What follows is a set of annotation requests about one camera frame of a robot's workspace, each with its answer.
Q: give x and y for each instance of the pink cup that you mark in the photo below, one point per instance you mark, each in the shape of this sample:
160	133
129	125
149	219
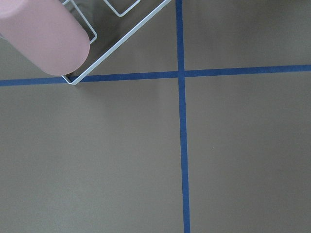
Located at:
46	33

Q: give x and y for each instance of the white wire cup rack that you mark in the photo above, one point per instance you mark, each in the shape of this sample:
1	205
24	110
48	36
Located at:
108	23

